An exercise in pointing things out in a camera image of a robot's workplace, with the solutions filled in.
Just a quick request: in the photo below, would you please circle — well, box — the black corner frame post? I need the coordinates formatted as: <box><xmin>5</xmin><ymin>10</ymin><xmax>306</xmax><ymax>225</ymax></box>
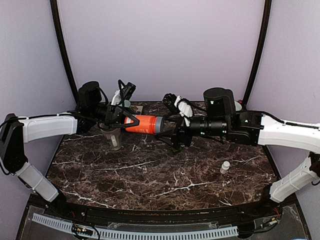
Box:
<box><xmin>49</xmin><ymin>0</ymin><xmax>79</xmax><ymax>104</ymax></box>
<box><xmin>242</xmin><ymin>0</ymin><xmax>272</xmax><ymax>108</ymax></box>

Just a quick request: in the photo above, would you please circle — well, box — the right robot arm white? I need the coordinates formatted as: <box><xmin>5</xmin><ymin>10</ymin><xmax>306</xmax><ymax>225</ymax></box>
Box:
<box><xmin>154</xmin><ymin>87</ymin><xmax>320</xmax><ymax>217</ymax></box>

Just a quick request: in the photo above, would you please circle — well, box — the black right corner frame post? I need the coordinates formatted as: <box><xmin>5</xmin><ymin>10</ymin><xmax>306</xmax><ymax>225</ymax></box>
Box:
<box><xmin>242</xmin><ymin>0</ymin><xmax>272</xmax><ymax>108</ymax></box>

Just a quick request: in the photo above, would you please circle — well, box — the black front table rail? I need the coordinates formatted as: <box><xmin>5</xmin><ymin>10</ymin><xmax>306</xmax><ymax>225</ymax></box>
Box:
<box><xmin>24</xmin><ymin>193</ymin><xmax>298</xmax><ymax>227</ymax></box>

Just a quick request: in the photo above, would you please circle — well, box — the teal ceramic bowl on plate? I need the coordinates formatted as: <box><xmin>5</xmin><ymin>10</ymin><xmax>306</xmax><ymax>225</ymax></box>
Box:
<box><xmin>124</xmin><ymin>100</ymin><xmax>131</xmax><ymax>108</ymax></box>

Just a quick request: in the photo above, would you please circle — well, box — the black left corner frame post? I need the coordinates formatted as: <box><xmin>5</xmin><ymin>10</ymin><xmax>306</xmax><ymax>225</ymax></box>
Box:
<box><xmin>49</xmin><ymin>0</ymin><xmax>79</xmax><ymax>104</ymax></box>

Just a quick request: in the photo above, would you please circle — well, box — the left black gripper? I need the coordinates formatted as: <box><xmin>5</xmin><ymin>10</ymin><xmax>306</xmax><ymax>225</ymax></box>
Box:
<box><xmin>90</xmin><ymin>102</ymin><xmax>147</xmax><ymax>129</ymax></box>

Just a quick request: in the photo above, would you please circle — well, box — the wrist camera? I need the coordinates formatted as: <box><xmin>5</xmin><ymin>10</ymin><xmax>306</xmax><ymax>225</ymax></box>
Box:
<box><xmin>162</xmin><ymin>93</ymin><xmax>194</xmax><ymax>119</ymax></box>
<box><xmin>111</xmin><ymin>79</ymin><xmax>136</xmax><ymax>106</ymax></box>

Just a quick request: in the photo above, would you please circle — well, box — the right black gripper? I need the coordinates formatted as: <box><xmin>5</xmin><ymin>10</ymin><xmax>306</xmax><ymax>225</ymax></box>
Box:
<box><xmin>154</xmin><ymin>110</ymin><xmax>230</xmax><ymax>150</ymax></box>

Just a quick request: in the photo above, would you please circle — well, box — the square floral ceramic plate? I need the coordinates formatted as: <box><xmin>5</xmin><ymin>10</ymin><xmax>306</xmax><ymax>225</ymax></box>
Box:
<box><xmin>130</xmin><ymin>105</ymin><xmax>143</xmax><ymax>115</ymax></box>

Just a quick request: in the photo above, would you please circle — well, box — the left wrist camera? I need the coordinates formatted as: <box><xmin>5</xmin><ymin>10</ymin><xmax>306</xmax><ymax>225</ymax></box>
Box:
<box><xmin>111</xmin><ymin>79</ymin><xmax>136</xmax><ymax>106</ymax></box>

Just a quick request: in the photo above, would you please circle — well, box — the grey bottle cap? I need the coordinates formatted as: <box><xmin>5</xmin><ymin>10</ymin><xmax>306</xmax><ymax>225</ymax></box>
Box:
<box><xmin>155</xmin><ymin>116</ymin><xmax>164</xmax><ymax>134</ymax></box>

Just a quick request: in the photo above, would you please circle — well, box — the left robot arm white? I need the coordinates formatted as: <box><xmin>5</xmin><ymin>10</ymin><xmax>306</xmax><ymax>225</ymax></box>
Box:
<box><xmin>0</xmin><ymin>80</ymin><xmax>140</xmax><ymax>218</ymax></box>

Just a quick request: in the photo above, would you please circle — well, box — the small white pill bottle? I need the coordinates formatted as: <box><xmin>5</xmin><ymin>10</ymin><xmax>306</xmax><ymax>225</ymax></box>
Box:
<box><xmin>220</xmin><ymin>161</ymin><xmax>230</xmax><ymax>174</ymax></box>

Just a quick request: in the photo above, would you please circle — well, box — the grey slotted cable duct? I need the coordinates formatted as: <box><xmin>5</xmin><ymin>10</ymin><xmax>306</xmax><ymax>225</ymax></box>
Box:
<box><xmin>31</xmin><ymin>213</ymin><xmax>239</xmax><ymax>240</ymax></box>

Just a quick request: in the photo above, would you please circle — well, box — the orange pill bottle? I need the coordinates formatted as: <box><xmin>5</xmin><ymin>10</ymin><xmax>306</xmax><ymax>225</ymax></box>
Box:
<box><xmin>125</xmin><ymin>115</ymin><xmax>157</xmax><ymax>135</ymax></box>

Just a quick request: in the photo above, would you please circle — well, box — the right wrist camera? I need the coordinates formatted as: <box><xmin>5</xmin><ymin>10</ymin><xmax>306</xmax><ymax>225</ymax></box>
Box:
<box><xmin>162</xmin><ymin>93</ymin><xmax>194</xmax><ymax>119</ymax></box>

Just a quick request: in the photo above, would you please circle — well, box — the small pale corner bowl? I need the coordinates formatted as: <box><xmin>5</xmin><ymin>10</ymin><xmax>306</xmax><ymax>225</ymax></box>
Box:
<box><xmin>234</xmin><ymin>101</ymin><xmax>242</xmax><ymax>112</ymax></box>

